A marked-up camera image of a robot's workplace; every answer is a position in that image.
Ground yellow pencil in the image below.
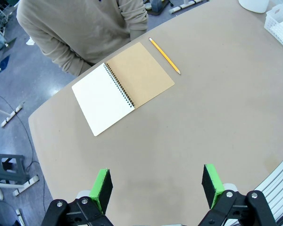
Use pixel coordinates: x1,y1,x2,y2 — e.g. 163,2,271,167
148,37,182,76

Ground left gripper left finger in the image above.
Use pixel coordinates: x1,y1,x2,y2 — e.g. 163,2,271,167
41,168,115,226

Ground white banded table foot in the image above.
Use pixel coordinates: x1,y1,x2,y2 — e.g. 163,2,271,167
168,0,205,15

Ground ribbed aluminium rail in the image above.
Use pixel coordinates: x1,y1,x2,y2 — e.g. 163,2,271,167
223,154,283,226

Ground thin black floor cable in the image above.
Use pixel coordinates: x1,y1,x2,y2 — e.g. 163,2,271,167
0,89,47,214

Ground white stand foot with pole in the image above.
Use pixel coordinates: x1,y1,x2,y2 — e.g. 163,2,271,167
0,102,25,128

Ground spiral notebook with brown cover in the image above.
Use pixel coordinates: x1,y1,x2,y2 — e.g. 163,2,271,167
71,42,175,137

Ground white perforated plastic basket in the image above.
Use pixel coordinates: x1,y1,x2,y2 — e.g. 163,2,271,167
264,2,283,56

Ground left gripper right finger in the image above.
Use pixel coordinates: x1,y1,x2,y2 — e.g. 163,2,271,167
198,163,278,226

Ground person in beige sweater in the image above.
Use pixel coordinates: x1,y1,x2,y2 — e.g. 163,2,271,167
16,0,149,77

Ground grey plastic stool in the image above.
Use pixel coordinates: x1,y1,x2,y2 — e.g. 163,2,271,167
0,153,30,186

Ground white cylindrical bin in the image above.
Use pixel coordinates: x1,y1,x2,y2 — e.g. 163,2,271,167
238,0,270,14

